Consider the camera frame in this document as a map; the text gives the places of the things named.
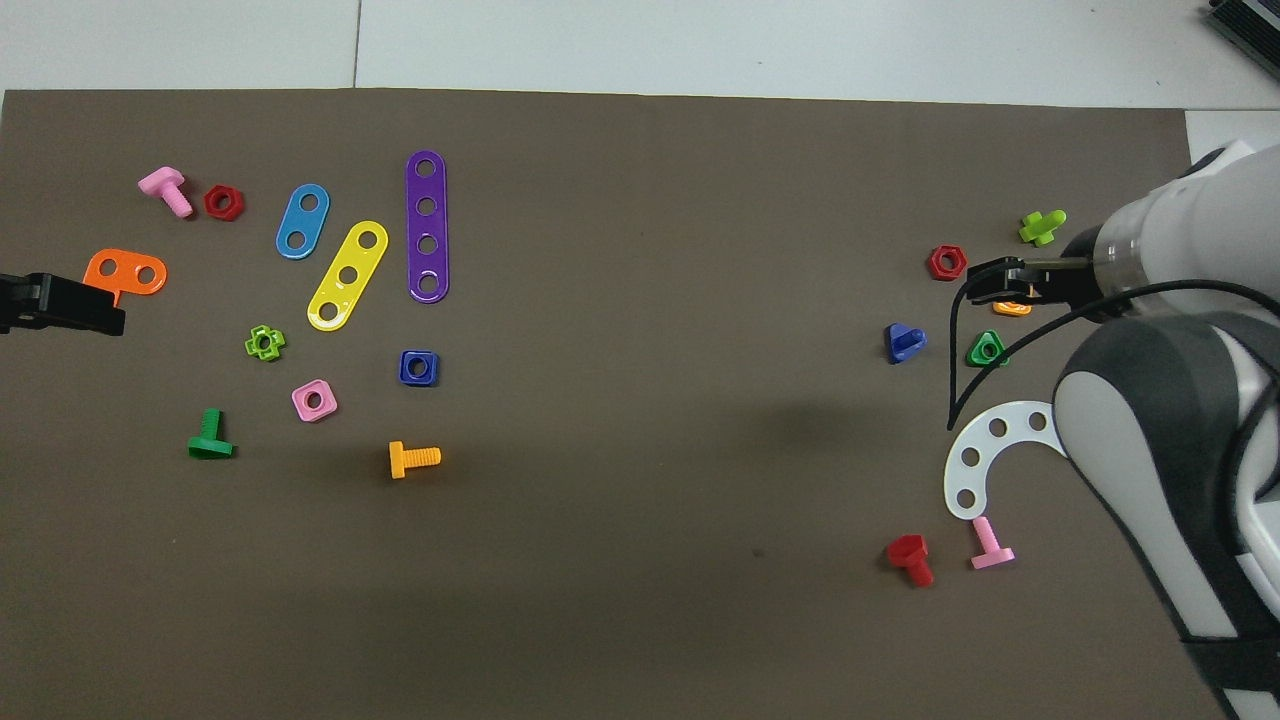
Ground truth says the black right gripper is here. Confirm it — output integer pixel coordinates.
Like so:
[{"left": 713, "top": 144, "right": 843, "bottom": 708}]
[{"left": 995, "top": 226, "right": 1104, "bottom": 310}]

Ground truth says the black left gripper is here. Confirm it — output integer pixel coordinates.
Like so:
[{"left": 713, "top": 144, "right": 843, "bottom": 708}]
[{"left": 0, "top": 272, "right": 127, "bottom": 337}]

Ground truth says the blue triangle-head plastic bolt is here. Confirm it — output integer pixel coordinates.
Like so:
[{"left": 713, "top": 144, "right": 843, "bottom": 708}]
[{"left": 884, "top": 322, "right": 928, "bottom": 365}]

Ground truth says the lime cross-head plastic bolt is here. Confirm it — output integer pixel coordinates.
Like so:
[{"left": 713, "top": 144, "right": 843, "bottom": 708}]
[{"left": 1018, "top": 209, "right": 1068, "bottom": 247}]

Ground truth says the orange heart-shaped plate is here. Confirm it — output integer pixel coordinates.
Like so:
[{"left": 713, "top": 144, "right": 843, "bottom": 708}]
[{"left": 83, "top": 248, "right": 168, "bottom": 307}]

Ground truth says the pink plastic bolt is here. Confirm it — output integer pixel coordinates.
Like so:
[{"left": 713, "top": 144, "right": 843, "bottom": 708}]
[
  {"left": 970, "top": 516, "right": 1016, "bottom": 571},
  {"left": 138, "top": 166, "right": 195, "bottom": 219}
]

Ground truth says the white curved five-hole plate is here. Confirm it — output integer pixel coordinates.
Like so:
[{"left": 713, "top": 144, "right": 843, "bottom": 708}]
[{"left": 943, "top": 401, "right": 1067, "bottom": 521}]

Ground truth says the green plastic bolt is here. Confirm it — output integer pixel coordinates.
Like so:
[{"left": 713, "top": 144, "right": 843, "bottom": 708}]
[{"left": 187, "top": 408, "right": 235, "bottom": 461}]

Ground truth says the blue two-hole plate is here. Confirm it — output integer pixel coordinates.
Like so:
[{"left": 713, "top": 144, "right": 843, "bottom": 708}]
[{"left": 275, "top": 183, "right": 331, "bottom": 260}]

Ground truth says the pink square plastic nut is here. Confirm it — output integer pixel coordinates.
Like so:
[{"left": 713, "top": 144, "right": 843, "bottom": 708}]
[{"left": 291, "top": 379, "right": 339, "bottom": 423}]

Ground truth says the yellow three-hole plate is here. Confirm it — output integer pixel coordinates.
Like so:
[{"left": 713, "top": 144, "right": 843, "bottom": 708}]
[{"left": 307, "top": 220, "right": 389, "bottom": 332}]

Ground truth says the red plastic bolt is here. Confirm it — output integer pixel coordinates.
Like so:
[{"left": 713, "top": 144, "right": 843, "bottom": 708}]
[{"left": 886, "top": 534, "right": 936, "bottom": 589}]

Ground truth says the orange plastic bolt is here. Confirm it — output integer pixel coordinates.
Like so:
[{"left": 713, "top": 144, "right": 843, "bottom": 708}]
[{"left": 388, "top": 440, "right": 442, "bottom": 480}]

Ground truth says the dark grey ribbed device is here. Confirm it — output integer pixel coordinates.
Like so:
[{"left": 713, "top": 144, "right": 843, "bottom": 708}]
[{"left": 1205, "top": 0, "right": 1280, "bottom": 77}]

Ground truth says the purple four-hole plate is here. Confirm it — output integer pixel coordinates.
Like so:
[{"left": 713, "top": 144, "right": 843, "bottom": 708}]
[{"left": 405, "top": 150, "right": 450, "bottom": 304}]

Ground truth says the brown table mat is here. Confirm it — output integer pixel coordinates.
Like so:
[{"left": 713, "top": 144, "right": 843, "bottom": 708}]
[{"left": 0, "top": 88, "right": 1257, "bottom": 720}]

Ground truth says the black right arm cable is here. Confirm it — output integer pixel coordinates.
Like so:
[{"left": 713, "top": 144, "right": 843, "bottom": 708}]
[{"left": 945, "top": 255, "right": 1280, "bottom": 433}]

